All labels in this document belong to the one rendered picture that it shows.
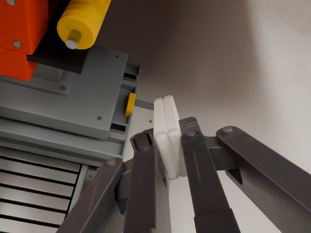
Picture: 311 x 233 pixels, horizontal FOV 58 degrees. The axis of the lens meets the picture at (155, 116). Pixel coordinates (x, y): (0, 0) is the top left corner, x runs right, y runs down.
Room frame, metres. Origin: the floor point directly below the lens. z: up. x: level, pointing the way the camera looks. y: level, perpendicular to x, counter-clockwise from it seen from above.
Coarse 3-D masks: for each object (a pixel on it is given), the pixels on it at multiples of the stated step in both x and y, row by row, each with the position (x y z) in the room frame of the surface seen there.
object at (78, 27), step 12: (72, 0) 0.36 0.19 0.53; (84, 0) 0.37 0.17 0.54; (96, 0) 0.39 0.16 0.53; (108, 0) 0.42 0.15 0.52; (72, 12) 0.33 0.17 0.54; (84, 12) 0.34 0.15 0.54; (96, 12) 0.36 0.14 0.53; (60, 24) 0.31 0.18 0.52; (72, 24) 0.32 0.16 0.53; (84, 24) 0.32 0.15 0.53; (96, 24) 0.34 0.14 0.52; (60, 36) 0.31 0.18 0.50; (72, 36) 0.30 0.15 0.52; (84, 36) 0.32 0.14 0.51; (96, 36) 0.33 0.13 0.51; (72, 48) 0.29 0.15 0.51; (84, 48) 0.32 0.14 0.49
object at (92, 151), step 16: (128, 64) 0.70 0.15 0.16; (128, 80) 0.62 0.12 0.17; (128, 96) 0.58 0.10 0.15; (128, 112) 0.50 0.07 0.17; (0, 128) 0.31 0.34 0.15; (16, 128) 0.33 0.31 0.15; (32, 128) 0.35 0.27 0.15; (48, 128) 0.36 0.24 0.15; (112, 128) 0.42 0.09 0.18; (128, 128) 0.45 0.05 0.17; (0, 144) 0.29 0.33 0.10; (16, 144) 0.30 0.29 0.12; (32, 144) 0.31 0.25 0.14; (48, 144) 0.32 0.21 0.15; (64, 144) 0.33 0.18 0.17; (80, 144) 0.36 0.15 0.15; (96, 144) 0.38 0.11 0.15; (112, 144) 0.40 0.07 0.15; (80, 160) 0.34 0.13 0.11; (96, 160) 0.34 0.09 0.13
